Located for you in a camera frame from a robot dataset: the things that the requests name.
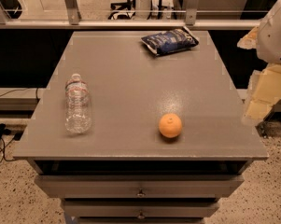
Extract lower drawer knob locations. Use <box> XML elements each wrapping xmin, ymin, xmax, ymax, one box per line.
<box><xmin>137</xmin><ymin>212</ymin><xmax>146</xmax><ymax>219</ymax></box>

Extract metal railing frame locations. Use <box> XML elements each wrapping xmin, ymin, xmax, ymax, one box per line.
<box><xmin>0</xmin><ymin>0</ymin><xmax>260</xmax><ymax>30</ymax></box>

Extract black office chair base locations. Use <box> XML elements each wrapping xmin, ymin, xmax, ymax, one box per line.
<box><xmin>108</xmin><ymin>0</ymin><xmax>137</xmax><ymax>20</ymax></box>

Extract upper drawer knob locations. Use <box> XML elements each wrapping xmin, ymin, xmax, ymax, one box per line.
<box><xmin>136</xmin><ymin>189</ymin><xmax>146</xmax><ymax>198</ymax></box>

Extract blue chip bag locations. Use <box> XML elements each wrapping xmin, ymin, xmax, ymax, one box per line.
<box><xmin>141</xmin><ymin>26</ymin><xmax>199</xmax><ymax>55</ymax></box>

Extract clear plastic water bottle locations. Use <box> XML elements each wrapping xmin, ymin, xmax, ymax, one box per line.
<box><xmin>65</xmin><ymin>73</ymin><xmax>91</xmax><ymax>133</ymax></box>

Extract drawer knob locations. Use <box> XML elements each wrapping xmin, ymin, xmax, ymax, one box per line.
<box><xmin>137</xmin><ymin>212</ymin><xmax>146</xmax><ymax>219</ymax></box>
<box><xmin>136</xmin><ymin>189</ymin><xmax>146</xmax><ymax>198</ymax></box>

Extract orange fruit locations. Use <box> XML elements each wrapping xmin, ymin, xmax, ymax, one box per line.
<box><xmin>159</xmin><ymin>113</ymin><xmax>183</xmax><ymax>138</ymax></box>

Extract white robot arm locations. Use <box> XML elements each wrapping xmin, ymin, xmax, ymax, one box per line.
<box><xmin>237</xmin><ymin>0</ymin><xmax>281</xmax><ymax>125</ymax></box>

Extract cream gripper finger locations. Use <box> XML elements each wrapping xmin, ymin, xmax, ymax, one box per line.
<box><xmin>237</xmin><ymin>26</ymin><xmax>259</xmax><ymax>49</ymax></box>
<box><xmin>242</xmin><ymin>63</ymin><xmax>281</xmax><ymax>126</ymax></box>

